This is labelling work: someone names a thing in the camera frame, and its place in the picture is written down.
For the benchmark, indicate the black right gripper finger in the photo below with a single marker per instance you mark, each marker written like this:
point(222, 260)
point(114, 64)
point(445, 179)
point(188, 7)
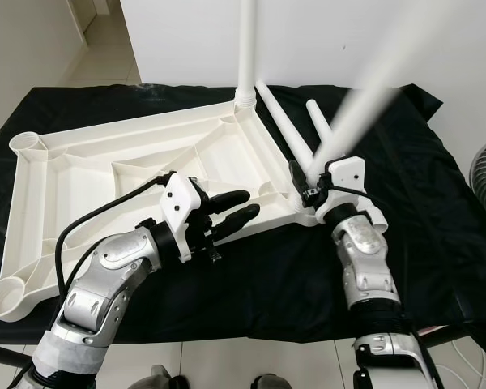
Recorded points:
point(300, 177)

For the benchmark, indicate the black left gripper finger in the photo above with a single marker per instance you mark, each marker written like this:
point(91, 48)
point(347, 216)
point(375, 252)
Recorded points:
point(241, 219)
point(231, 199)

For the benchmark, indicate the white plastic children table top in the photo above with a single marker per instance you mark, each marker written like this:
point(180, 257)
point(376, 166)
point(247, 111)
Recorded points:
point(81, 186)

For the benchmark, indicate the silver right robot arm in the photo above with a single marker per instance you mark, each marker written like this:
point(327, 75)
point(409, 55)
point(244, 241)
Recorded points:
point(364, 259)

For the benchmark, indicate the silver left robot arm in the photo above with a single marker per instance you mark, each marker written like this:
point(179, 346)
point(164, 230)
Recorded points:
point(105, 279)

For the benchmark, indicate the black tablecloth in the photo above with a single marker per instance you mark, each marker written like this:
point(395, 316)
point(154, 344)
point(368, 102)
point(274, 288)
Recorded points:
point(429, 267)

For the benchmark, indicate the grey robot left foot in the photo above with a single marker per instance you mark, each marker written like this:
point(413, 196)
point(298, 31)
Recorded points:
point(164, 379)

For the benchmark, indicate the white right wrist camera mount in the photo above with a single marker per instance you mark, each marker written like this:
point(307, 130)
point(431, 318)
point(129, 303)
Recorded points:
point(347, 170)

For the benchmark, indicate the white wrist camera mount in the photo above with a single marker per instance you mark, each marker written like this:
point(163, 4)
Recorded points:
point(347, 170)
point(182, 198)

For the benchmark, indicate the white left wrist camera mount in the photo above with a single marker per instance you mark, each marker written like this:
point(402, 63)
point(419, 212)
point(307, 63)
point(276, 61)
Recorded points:
point(182, 198)

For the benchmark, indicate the black metal table frame leg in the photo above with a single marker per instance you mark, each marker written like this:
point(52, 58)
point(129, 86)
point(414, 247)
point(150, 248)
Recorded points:
point(458, 332)

